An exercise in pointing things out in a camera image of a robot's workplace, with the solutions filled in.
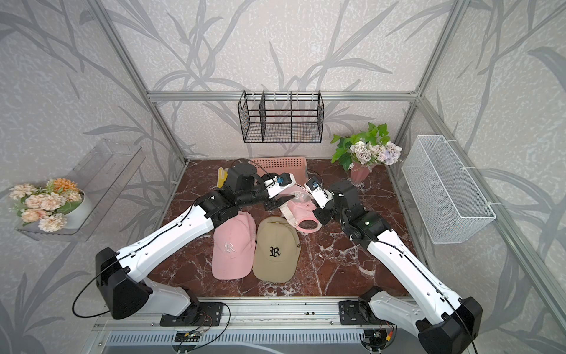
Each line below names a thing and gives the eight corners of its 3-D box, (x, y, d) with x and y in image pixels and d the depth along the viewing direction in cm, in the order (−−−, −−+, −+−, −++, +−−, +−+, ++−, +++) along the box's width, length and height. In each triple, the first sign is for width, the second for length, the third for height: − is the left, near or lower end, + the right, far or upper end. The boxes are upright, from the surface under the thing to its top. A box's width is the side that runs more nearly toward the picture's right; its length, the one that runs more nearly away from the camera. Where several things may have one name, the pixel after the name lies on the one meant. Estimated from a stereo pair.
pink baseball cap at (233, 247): (209, 279, 83) (199, 270, 74) (222, 224, 98) (215, 212, 89) (251, 279, 83) (245, 270, 74) (258, 224, 98) (254, 212, 89)
